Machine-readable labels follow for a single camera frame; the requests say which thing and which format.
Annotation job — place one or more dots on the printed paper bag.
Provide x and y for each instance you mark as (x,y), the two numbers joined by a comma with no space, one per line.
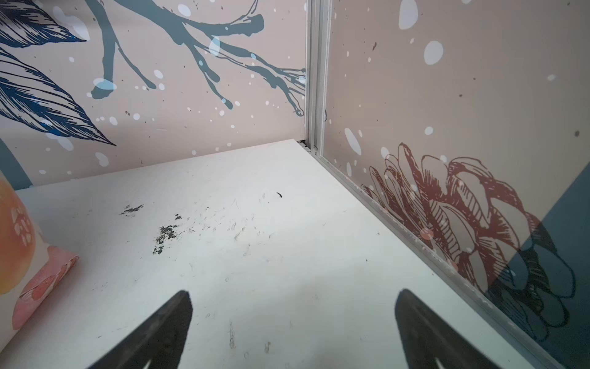
(31,268)

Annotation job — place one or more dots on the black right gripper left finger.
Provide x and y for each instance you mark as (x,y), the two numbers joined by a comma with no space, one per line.
(156,343)

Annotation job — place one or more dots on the aluminium corner frame post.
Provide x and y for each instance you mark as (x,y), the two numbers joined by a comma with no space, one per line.
(317,64)

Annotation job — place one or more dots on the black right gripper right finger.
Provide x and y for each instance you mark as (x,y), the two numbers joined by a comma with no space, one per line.
(429,342)

